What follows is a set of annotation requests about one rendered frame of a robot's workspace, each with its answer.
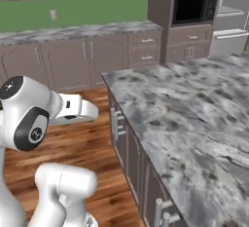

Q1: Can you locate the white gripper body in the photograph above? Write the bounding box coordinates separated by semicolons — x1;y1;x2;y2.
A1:
53;98;100;127

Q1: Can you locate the silver fridge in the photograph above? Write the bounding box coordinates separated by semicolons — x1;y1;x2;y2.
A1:
208;0;249;57

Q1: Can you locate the brown base cabinet run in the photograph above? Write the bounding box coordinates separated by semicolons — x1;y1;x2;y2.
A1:
0;31;162;93

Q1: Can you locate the brown island cabinet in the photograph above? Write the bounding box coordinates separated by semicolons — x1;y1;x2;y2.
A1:
106;87;190;227

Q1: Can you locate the brown tall cabinet unit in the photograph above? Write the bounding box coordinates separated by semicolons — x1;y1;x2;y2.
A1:
148;0;225;65

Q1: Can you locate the black microwave oven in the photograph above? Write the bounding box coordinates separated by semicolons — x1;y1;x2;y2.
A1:
171;0;220;27

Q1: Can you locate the silver island cabinet handle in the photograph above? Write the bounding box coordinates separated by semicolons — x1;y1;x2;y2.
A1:
161;211;181;227
153;197;174;227
110;107;126;141

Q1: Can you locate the silver fridge drawer handle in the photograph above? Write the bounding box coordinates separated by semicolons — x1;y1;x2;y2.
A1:
215;31;249;40

